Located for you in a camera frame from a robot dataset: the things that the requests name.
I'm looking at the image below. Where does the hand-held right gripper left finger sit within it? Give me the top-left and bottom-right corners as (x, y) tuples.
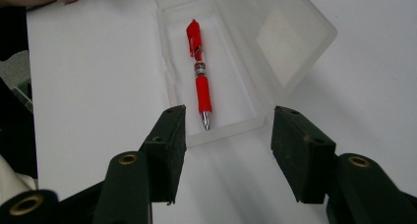
(139, 104), (188, 205)

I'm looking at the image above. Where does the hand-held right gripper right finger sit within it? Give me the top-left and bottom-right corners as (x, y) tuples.
(270, 105), (337, 204)

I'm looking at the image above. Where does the red pen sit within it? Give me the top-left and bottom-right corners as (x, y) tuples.
(185, 19), (213, 132)

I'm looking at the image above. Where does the clear plastic pencil case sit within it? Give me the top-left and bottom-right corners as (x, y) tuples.
(154, 0), (338, 149)

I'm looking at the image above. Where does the white table mat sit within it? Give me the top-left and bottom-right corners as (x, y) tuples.
(25, 0), (417, 224)

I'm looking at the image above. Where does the cream cloth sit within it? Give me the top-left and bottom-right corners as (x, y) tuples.
(0, 154), (38, 204)

